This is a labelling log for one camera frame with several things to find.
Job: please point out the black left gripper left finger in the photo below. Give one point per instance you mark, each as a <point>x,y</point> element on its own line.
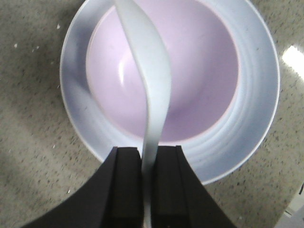
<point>111,198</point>

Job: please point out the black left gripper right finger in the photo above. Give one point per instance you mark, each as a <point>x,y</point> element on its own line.
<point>179,200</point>

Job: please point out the purple plastic bowl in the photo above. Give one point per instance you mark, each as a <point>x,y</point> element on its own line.
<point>204,67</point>

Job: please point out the light blue plastic spoon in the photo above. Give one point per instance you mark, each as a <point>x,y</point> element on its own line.
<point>152,61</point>

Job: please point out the light blue plastic plate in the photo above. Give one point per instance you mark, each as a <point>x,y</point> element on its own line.
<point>214,153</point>

